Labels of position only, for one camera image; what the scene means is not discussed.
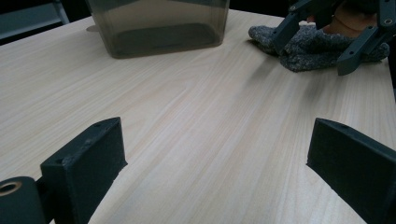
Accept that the grey felt cloth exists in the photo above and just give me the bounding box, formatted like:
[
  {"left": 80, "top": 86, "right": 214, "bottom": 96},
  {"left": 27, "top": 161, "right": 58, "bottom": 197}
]
[{"left": 247, "top": 24, "right": 390, "bottom": 73}]

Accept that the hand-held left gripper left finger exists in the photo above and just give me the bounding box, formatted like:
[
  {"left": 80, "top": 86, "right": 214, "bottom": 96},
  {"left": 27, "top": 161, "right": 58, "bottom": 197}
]
[{"left": 40, "top": 117, "right": 128, "bottom": 224}]

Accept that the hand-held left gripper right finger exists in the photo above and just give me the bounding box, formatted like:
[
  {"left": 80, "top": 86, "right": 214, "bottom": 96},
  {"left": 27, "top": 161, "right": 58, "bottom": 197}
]
[{"left": 306, "top": 118, "right": 396, "bottom": 224}]

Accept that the white metal stand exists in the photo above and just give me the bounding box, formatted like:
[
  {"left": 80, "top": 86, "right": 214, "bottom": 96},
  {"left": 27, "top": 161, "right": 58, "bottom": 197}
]
[{"left": 0, "top": 0, "right": 70, "bottom": 41}]

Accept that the translucent brown storage box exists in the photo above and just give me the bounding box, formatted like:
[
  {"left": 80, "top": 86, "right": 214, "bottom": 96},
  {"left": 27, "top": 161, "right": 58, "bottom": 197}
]
[{"left": 84, "top": 0, "right": 232, "bottom": 60}]

